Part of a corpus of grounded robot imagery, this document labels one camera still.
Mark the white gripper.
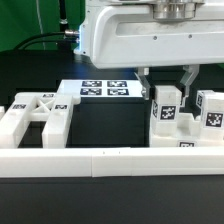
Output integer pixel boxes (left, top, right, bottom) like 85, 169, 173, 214
89, 0, 224, 108

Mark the white chair seat panel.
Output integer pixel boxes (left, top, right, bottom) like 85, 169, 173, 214
149, 113, 224, 147

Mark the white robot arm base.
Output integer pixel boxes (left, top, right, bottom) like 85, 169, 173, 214
74, 0, 100, 56

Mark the small tagged cube right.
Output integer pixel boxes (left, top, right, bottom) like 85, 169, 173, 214
196, 90, 214, 109

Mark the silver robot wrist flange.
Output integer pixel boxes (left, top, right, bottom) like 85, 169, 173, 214
153, 0, 204, 20

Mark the white base tag plate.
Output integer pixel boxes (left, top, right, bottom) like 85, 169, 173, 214
57, 80, 142, 98

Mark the white fence wall rail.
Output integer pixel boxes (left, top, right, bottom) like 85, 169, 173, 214
0, 147, 224, 178

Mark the white chair back frame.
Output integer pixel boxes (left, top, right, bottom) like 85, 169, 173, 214
0, 92, 81, 149

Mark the black cable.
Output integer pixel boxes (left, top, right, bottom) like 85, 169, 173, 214
13, 29, 81, 51

